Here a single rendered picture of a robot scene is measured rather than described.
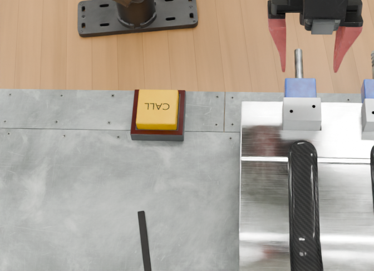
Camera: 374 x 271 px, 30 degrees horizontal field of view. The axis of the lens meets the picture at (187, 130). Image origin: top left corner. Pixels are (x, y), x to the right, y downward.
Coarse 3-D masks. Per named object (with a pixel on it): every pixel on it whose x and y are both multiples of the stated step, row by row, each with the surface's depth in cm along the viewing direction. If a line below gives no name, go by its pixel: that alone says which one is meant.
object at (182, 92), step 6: (138, 90) 108; (180, 90) 107; (138, 96) 107; (180, 96) 107; (180, 102) 106; (180, 108) 106; (132, 114) 106; (180, 114) 105; (132, 120) 105; (180, 120) 105; (132, 126) 105; (180, 126) 104; (132, 132) 104; (138, 132) 104; (144, 132) 104; (150, 132) 104; (156, 132) 104; (162, 132) 104; (168, 132) 104; (174, 132) 104; (180, 132) 104
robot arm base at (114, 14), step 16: (96, 0) 118; (144, 0) 110; (160, 0) 117; (176, 0) 117; (192, 0) 117; (80, 16) 117; (96, 16) 117; (112, 16) 116; (128, 16) 113; (144, 16) 113; (160, 16) 116; (176, 16) 116; (192, 16) 117; (80, 32) 115; (96, 32) 115; (112, 32) 115; (128, 32) 116
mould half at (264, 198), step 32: (256, 128) 96; (352, 128) 95; (256, 160) 94; (320, 160) 93; (352, 160) 93; (256, 192) 92; (320, 192) 91; (352, 192) 91; (256, 224) 90; (288, 224) 90; (320, 224) 89; (352, 224) 89; (256, 256) 87; (288, 256) 87; (352, 256) 87
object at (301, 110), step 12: (300, 60) 100; (300, 72) 99; (288, 84) 97; (300, 84) 97; (312, 84) 97; (288, 96) 96; (300, 96) 96; (312, 96) 96; (288, 108) 94; (300, 108) 94; (312, 108) 94; (288, 120) 93; (300, 120) 93; (312, 120) 93
